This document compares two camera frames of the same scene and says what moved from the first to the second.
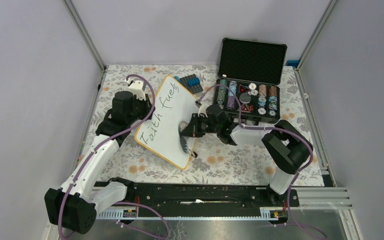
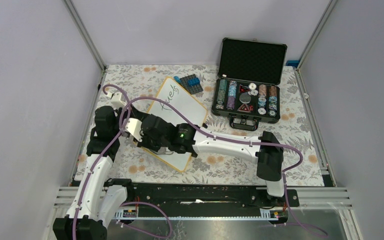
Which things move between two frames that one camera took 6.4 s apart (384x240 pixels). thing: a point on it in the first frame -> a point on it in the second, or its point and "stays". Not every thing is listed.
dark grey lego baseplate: x=194 y=89 stays
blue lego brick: x=193 y=81 stays
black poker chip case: x=250 y=73 stays
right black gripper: x=193 y=130 -> x=144 y=143
